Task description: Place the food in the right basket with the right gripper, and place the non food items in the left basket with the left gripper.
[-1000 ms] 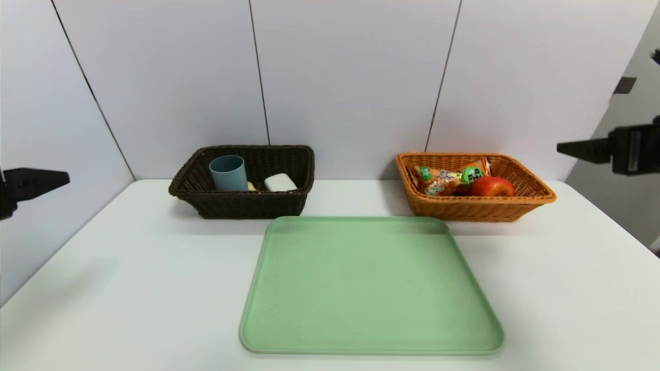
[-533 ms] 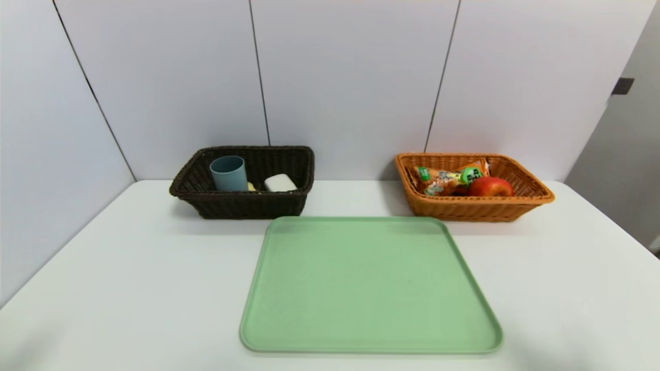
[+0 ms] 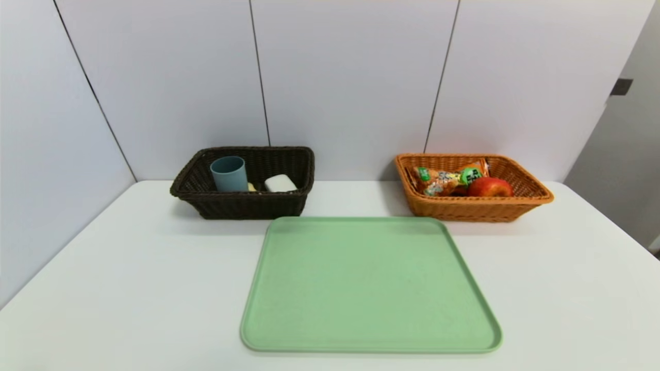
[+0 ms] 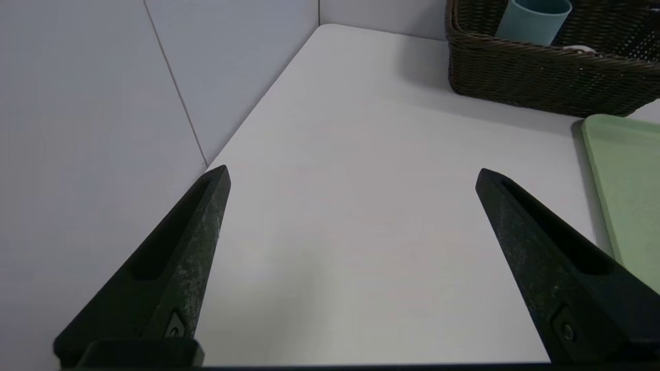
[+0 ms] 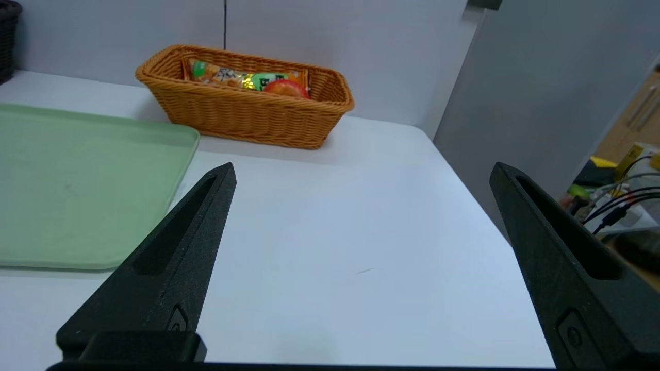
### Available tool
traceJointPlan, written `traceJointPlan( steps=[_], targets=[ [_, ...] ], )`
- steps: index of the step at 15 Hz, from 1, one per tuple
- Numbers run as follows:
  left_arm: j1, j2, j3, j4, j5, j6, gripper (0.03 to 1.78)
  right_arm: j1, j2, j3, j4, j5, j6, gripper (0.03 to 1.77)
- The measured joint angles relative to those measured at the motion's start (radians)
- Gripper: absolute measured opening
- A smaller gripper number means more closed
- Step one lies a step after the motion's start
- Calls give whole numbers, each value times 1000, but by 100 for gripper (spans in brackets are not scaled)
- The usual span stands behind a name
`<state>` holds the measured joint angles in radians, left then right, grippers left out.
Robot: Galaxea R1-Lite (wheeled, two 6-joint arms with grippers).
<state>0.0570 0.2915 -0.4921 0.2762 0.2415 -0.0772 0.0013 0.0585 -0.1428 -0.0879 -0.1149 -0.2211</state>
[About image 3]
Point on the white soap bar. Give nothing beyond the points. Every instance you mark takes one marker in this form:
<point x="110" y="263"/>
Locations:
<point x="280" y="183"/>

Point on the blue-grey plastic cup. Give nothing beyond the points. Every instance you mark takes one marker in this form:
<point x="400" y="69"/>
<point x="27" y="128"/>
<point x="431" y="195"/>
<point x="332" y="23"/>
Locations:
<point x="229" y="176"/>

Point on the orange snack bag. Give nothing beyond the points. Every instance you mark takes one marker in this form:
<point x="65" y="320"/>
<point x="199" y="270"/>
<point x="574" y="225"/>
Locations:
<point x="446" y="180"/>

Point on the red apple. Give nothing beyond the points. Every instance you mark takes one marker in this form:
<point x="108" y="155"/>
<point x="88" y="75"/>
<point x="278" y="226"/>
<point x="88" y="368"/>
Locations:
<point x="490" y="187"/>

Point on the dark brown wicker basket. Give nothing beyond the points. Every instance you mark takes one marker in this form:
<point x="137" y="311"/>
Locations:
<point x="242" y="206"/>

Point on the orange wicker basket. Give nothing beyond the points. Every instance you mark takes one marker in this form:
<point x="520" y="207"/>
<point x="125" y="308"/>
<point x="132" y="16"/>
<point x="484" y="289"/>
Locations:
<point x="464" y="208"/>

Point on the green plastic tray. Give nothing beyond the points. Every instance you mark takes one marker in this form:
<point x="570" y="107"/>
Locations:
<point x="361" y="299"/>

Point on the black wall bracket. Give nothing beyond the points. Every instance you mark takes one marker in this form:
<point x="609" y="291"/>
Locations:
<point x="622" y="86"/>

